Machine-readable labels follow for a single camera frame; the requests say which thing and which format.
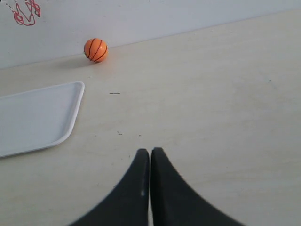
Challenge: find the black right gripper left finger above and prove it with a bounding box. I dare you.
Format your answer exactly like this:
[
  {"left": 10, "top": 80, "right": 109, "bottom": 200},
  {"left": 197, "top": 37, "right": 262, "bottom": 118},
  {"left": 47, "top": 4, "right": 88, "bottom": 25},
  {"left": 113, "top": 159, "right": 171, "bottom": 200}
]
[{"left": 71, "top": 149, "right": 150, "bottom": 226}]

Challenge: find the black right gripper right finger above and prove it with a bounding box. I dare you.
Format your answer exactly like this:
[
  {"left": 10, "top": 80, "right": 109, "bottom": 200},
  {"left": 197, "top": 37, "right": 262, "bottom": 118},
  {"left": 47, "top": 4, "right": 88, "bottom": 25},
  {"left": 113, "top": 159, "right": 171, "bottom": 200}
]
[{"left": 150, "top": 147, "right": 242, "bottom": 226}]

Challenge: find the small orange basketball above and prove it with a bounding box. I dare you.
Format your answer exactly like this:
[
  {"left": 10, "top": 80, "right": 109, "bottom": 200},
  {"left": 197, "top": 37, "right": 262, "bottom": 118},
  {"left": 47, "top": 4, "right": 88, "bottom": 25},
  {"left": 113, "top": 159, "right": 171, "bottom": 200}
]
[{"left": 84, "top": 38, "right": 109, "bottom": 63}]

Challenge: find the white plastic tray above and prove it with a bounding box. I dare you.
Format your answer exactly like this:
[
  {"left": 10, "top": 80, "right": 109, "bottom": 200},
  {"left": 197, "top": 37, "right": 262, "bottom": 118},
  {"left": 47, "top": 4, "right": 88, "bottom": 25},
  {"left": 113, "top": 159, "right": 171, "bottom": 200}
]
[{"left": 0, "top": 81, "right": 85, "bottom": 158}]

